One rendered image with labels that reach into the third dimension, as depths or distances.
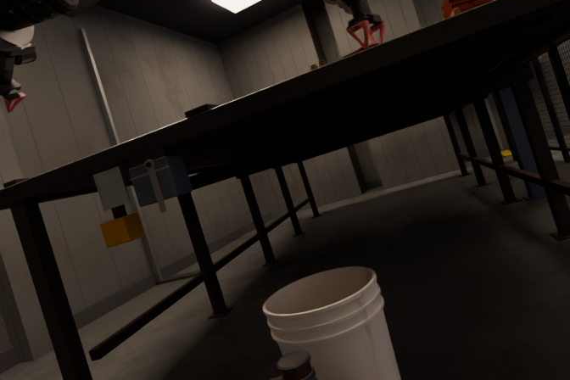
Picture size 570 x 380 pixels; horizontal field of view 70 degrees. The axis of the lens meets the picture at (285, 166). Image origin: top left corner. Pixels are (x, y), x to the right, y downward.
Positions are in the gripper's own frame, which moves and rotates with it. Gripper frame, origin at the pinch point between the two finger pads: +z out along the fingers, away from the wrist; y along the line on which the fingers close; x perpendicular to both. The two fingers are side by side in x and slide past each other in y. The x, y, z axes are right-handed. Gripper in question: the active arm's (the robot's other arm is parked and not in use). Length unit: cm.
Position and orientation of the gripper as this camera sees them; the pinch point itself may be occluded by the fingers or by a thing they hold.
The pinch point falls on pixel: (372, 45)
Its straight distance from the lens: 138.2
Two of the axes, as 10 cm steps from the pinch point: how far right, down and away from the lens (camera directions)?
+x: 7.2, -2.4, -6.5
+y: -6.2, 2.0, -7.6
